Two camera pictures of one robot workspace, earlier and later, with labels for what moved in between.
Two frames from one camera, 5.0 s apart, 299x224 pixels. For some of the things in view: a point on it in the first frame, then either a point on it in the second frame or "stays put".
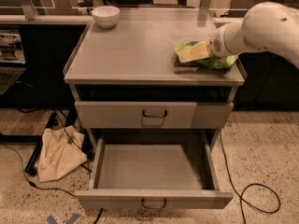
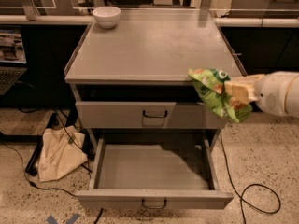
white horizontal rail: [86, 19] stays put
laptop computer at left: [12, 60] stays put
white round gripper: [218, 44] → [271, 93]
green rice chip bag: [212, 61] → [211, 84]
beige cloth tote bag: [63, 150] stays put
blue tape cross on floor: [51, 220] stays put
